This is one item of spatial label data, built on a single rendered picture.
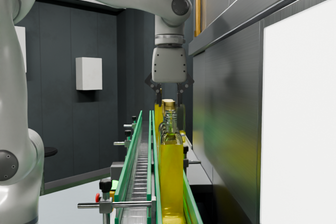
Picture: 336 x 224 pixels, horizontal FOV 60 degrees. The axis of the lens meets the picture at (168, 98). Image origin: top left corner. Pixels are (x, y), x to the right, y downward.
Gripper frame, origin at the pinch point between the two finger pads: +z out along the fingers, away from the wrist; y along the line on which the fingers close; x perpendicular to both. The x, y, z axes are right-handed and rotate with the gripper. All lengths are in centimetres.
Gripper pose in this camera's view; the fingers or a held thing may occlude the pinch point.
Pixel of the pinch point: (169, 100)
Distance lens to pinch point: 85.0
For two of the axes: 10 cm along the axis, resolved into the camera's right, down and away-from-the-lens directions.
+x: 0.5, 0.6, -10.0
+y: -10.0, 0.0, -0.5
